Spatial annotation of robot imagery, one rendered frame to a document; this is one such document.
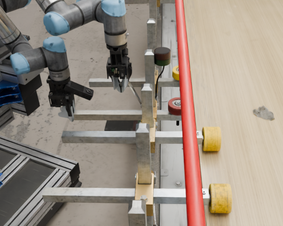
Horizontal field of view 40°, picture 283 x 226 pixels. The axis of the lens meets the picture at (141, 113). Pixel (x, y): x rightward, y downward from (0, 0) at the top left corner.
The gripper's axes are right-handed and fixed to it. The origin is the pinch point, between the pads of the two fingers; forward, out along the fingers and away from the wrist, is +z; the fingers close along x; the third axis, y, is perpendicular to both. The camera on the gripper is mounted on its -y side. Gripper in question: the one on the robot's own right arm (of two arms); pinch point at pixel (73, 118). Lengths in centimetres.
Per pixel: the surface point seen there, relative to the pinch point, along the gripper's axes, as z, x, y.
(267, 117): -8, 9, -74
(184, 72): -82, 99, -38
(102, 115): -2.6, 1.5, -12.1
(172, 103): -7.7, 0.1, -39.9
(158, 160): 12.7, 10.9, -34.4
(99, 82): -2.4, -23.5, -7.4
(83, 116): -2.4, 1.5, -4.7
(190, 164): -82, 107, -38
